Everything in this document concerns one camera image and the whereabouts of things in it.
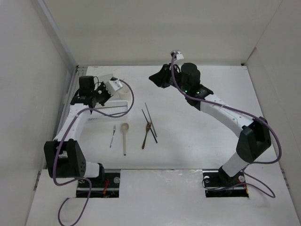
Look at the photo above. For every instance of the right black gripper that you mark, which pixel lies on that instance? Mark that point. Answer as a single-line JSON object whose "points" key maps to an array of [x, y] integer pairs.
{"points": [[160, 78]]}

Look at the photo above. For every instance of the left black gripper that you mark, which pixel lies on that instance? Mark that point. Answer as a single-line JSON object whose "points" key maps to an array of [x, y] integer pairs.
{"points": [[102, 86]]}

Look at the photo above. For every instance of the silver metal chopstick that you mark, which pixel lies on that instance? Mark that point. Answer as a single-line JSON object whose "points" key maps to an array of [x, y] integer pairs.
{"points": [[151, 121]]}

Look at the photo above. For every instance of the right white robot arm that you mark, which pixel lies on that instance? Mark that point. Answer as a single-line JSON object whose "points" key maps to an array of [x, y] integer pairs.
{"points": [[253, 136]]}

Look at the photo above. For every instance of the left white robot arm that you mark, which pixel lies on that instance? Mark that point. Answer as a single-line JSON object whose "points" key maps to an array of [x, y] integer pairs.
{"points": [[63, 154]]}

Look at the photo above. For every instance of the white perforated basket tray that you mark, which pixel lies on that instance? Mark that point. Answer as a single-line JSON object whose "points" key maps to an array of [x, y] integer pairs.
{"points": [[95, 116]]}

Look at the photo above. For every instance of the white rectangular box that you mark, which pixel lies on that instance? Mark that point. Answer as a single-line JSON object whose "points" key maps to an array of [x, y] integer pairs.
{"points": [[105, 78]]}

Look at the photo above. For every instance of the white round cup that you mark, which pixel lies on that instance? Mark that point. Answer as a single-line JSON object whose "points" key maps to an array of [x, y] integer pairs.
{"points": [[124, 93]]}

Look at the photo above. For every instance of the small silver fork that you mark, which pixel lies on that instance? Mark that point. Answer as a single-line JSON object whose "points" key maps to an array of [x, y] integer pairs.
{"points": [[112, 137]]}

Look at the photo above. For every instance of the beige wooden spoon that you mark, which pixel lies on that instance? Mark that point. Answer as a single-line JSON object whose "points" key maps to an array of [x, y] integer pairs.
{"points": [[124, 130]]}

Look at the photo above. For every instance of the black chopstick under fork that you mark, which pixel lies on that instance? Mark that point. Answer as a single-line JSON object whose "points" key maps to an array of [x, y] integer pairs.
{"points": [[151, 128]]}

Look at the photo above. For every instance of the brown wooden fork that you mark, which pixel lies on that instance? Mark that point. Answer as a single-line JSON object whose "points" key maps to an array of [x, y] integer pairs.
{"points": [[148, 127]]}

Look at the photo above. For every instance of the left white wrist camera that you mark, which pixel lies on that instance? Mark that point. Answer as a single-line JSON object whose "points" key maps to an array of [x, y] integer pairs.
{"points": [[113, 85]]}

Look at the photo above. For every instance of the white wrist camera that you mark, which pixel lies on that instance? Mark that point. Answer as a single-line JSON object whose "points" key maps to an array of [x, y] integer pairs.
{"points": [[113, 85], [176, 55]]}

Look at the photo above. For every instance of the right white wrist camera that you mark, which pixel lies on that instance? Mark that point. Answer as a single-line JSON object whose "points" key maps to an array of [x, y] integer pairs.
{"points": [[176, 55]]}

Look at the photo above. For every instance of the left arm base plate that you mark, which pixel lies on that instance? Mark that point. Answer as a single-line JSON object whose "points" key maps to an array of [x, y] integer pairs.
{"points": [[101, 188]]}

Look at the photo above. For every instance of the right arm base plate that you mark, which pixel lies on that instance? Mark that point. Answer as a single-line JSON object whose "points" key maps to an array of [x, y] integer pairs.
{"points": [[219, 185]]}

